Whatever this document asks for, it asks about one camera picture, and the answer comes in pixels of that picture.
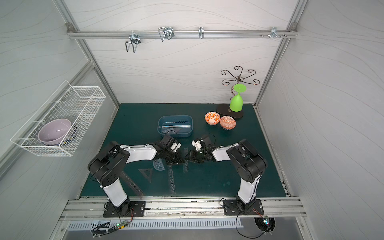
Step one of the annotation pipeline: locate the blue semicircle protractor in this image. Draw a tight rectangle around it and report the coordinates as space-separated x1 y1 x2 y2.
153 159 165 171

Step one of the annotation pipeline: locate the small clear triangle ruler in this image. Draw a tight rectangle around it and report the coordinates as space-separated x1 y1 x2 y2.
139 169 153 183

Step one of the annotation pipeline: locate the clear stencil template ruler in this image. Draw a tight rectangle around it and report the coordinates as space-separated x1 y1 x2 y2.
167 148 189 195

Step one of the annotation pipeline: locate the blue plastic storage box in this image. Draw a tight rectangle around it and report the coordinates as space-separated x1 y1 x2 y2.
157 115 193 138

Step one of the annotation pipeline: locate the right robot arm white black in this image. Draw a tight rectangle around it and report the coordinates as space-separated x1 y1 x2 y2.
184 137 268 213

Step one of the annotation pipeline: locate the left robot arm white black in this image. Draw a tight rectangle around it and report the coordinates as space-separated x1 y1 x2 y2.
88 139 181 208

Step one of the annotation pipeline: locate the orange patterned bowl left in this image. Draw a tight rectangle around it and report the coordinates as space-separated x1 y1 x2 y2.
205 112 221 126

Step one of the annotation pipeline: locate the orange patterned bowl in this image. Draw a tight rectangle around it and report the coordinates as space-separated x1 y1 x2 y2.
205 112 221 126
220 116 236 130

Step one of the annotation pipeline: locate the green table mat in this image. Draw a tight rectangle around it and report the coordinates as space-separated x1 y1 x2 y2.
80 102 287 198

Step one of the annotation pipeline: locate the orange patterned bowl right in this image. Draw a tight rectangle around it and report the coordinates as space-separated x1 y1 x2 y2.
220 116 236 130

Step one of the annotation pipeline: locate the dark straight stencil ruler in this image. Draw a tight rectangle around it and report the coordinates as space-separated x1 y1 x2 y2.
121 172 144 198

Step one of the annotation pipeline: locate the black metal cup stand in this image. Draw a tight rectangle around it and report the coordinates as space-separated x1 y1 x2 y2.
217 66 261 119

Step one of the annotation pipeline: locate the green plastic goblet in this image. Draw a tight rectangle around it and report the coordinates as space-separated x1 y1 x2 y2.
230 84 247 112

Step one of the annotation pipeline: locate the round cooling fan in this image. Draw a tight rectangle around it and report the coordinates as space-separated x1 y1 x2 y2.
255 216 276 233

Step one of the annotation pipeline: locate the purple bowl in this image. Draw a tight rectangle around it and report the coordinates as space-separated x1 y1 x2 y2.
38 119 72 146

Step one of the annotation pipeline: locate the metal double hook left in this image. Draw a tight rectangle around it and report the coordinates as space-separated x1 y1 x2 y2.
125 33 141 53

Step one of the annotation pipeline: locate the metal double hook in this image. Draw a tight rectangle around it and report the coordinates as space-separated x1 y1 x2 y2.
125 33 141 53
158 27 175 42

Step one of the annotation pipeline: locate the metal double hook centre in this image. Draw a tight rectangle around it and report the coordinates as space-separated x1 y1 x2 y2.
158 27 175 42

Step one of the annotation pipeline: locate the metal single hook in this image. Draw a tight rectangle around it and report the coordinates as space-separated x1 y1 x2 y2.
198 27 204 39

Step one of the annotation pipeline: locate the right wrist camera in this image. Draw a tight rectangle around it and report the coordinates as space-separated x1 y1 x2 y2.
192 135 213 152

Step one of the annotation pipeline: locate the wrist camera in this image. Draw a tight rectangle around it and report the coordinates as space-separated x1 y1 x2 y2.
161 134 181 153
192 135 213 152

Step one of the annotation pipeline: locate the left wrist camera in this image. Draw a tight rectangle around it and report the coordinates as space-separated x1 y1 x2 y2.
161 134 181 153

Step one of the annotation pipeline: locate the white slotted cable duct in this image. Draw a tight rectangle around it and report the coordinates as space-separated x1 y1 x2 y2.
67 218 244 231

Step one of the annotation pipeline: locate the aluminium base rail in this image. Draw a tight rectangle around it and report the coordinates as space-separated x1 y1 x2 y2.
60 197 307 221

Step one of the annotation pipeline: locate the white wire basket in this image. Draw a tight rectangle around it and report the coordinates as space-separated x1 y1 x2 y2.
11 81 106 157

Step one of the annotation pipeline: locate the aluminium top rail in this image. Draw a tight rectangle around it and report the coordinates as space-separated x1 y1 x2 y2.
68 29 299 40

